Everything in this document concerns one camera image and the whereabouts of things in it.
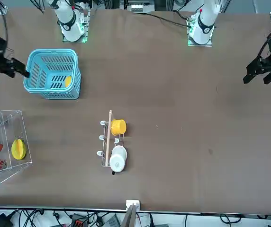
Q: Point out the black red power strip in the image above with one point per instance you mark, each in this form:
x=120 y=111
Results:
x=79 y=221

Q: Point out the grey power adapter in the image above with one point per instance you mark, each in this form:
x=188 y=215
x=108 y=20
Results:
x=111 y=221

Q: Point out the black power adapter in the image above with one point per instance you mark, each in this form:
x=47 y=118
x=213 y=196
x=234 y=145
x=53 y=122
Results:
x=1 y=220

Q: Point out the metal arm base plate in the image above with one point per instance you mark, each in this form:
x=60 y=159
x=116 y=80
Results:
x=190 y=23
x=87 y=28

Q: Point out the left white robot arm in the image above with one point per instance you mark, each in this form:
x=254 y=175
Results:
x=205 y=21

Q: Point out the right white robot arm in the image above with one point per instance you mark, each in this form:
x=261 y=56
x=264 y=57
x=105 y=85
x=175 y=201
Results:
x=69 y=26

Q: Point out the yellow lemon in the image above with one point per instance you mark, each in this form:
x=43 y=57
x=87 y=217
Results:
x=68 y=81

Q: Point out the yellow plastic cup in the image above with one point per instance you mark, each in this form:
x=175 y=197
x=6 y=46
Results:
x=118 y=127

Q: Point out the yellow green starfruit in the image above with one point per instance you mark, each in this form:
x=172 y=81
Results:
x=18 y=149

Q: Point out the white socket box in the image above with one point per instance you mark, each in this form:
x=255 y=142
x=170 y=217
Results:
x=132 y=203

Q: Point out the white power strip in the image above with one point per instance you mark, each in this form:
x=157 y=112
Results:
x=136 y=8

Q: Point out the blue plastic slotted basket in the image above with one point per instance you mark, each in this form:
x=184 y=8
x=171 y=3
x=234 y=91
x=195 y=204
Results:
x=59 y=94

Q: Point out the grey camera post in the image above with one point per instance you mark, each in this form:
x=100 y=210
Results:
x=129 y=218

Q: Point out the white plastic cup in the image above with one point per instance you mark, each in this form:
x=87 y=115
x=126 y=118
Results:
x=117 y=159

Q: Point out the clear acrylic tiered rack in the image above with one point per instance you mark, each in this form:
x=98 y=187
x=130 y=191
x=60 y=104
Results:
x=7 y=127

